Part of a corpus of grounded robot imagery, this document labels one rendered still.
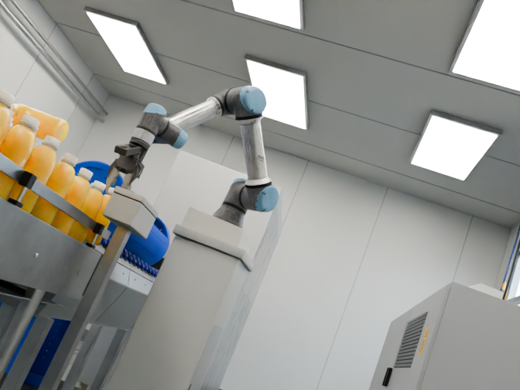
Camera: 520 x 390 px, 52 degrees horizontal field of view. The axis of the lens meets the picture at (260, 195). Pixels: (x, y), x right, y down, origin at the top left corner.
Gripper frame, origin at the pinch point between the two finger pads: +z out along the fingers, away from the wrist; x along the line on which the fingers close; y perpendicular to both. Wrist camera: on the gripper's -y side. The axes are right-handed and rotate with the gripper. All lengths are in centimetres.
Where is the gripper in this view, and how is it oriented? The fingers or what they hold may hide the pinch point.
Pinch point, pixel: (113, 191)
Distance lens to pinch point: 192.2
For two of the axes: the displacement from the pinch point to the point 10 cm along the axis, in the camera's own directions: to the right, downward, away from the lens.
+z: -3.7, 8.9, -2.5
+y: 0.4, 2.8, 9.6
